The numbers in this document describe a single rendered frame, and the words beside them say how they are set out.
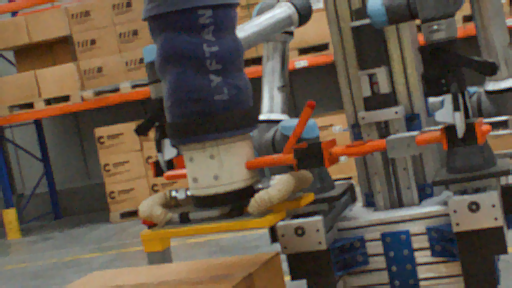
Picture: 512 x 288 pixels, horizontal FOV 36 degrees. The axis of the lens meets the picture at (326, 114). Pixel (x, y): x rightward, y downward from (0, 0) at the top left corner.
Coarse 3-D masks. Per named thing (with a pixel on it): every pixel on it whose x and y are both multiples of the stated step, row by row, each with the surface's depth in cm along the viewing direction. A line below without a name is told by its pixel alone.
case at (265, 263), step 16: (240, 256) 209; (256, 256) 206; (272, 256) 202; (96, 272) 225; (112, 272) 220; (128, 272) 216; (144, 272) 212; (160, 272) 208; (176, 272) 205; (192, 272) 201; (208, 272) 198; (224, 272) 194; (240, 272) 191; (256, 272) 192; (272, 272) 201
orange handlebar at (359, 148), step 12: (432, 132) 172; (348, 144) 174; (360, 144) 173; (372, 144) 172; (384, 144) 171; (420, 144) 169; (276, 156) 185; (288, 156) 179; (336, 156) 176; (348, 156) 174; (360, 156) 173; (252, 168) 183; (168, 180) 191
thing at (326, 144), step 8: (304, 144) 184; (312, 144) 185; (320, 144) 184; (328, 144) 177; (336, 144) 182; (296, 152) 176; (304, 152) 176; (312, 152) 175; (320, 152) 175; (296, 160) 177; (304, 160) 177; (312, 160) 176; (320, 160) 175; (328, 160) 175; (336, 160) 180; (296, 168) 177; (304, 168) 176; (312, 168) 176
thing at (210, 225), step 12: (240, 204) 178; (180, 216) 182; (228, 216) 180; (240, 216) 177; (252, 216) 174; (264, 216) 173; (276, 216) 174; (156, 228) 182; (168, 228) 180; (180, 228) 179; (192, 228) 177; (204, 228) 176; (216, 228) 174; (228, 228) 173; (240, 228) 172; (252, 228) 172; (144, 240) 181
